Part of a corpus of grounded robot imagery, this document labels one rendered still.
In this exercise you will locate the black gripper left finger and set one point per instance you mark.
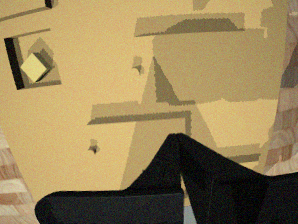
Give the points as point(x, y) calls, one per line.
point(155, 197)

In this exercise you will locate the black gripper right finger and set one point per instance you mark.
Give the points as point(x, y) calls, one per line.
point(223, 192)

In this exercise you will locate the yellow cube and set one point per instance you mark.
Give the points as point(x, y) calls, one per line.
point(36, 67)

